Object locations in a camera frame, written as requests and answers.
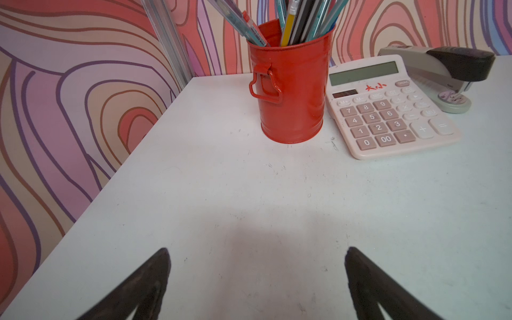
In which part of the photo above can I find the pink desk calculator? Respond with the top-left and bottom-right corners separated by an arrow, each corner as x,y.
325,55 -> 462,160

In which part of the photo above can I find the grey black stapler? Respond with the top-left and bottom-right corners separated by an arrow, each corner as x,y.
378,45 -> 496,114

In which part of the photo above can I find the red metal pen bucket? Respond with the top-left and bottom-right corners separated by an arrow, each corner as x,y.
249,19 -> 333,144

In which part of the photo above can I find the pens and pencils bunch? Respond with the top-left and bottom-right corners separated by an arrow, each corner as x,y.
210,1 -> 348,47

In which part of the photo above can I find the aluminium frame post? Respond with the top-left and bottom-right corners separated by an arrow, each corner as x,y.
141,0 -> 194,89

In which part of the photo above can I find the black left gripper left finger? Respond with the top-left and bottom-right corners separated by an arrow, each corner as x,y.
79,247 -> 171,319

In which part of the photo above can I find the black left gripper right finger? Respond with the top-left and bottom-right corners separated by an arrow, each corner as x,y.
345,247 -> 441,319

